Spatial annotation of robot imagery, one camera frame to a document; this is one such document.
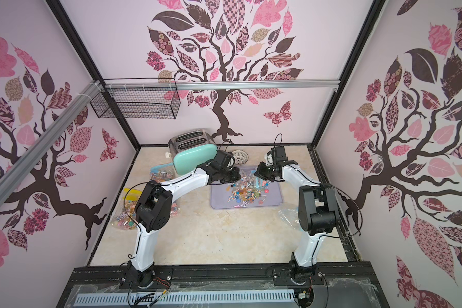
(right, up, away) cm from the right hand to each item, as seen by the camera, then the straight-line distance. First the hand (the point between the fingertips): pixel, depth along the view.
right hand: (255, 171), depth 94 cm
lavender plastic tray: (+9, -14, 0) cm, 17 cm away
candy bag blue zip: (-2, -5, +1) cm, 5 cm away
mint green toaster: (-34, +11, -1) cm, 35 cm away
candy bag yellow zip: (-61, -21, -7) cm, 65 cm away
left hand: (-7, -4, -1) cm, 8 cm away
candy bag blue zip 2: (+17, -22, -5) cm, 28 cm away
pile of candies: (-3, -10, +1) cm, 10 cm away
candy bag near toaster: (-51, -2, +9) cm, 51 cm away
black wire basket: (-72, +43, +27) cm, 88 cm away
